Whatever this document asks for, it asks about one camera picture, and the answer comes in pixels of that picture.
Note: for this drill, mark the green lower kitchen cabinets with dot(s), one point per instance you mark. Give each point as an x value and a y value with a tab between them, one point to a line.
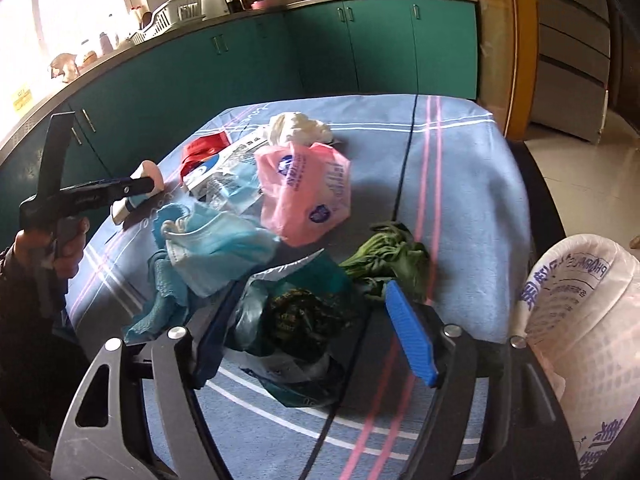
200	75

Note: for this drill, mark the pink plastic bag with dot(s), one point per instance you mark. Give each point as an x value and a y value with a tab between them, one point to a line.
305	190

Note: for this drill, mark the crumpled white tissue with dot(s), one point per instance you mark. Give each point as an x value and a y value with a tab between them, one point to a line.
295	127

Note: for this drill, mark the blue white plastic package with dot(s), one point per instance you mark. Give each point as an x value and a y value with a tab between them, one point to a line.
227	175

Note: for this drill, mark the yellow label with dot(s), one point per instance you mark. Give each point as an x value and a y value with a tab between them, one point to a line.
22	99

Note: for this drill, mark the small white bottle pink cap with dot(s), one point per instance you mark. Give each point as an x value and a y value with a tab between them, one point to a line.
150	171

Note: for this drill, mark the person's left forearm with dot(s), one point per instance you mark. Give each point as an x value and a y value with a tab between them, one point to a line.
25	335

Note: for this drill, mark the green plastic bag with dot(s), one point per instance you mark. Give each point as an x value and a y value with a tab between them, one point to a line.
295	320

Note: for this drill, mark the pink bowl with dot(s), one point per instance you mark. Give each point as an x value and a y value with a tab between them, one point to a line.
260	5

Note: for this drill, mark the red snack packet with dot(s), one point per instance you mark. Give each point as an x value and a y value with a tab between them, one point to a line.
202	150

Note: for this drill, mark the white dish rack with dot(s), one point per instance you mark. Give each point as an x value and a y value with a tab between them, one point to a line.
170	17

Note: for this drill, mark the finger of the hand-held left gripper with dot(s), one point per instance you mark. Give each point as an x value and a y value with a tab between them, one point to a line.
120	191

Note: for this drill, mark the blue striped tablecloth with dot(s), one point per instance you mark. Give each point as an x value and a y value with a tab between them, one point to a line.
465	200

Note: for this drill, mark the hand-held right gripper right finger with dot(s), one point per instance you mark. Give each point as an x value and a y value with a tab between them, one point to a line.
407	330

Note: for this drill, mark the brown item on counter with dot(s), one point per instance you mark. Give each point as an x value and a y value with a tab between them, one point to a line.
65	66

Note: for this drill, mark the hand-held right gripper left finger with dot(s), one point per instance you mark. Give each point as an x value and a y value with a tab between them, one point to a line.
212	345

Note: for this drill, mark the grey refrigerator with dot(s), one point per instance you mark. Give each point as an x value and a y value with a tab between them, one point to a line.
570	50

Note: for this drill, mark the white trash bag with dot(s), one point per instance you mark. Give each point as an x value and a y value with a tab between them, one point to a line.
585	310

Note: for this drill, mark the wooden door frame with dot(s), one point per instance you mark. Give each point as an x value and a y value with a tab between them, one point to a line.
520	60

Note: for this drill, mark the green leafy vegetable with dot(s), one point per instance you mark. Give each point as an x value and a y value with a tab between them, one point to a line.
390	255

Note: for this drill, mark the teal cloth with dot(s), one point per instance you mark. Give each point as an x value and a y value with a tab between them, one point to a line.
160	295

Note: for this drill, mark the person's left hand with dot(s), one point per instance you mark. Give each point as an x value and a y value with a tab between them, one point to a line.
75	245

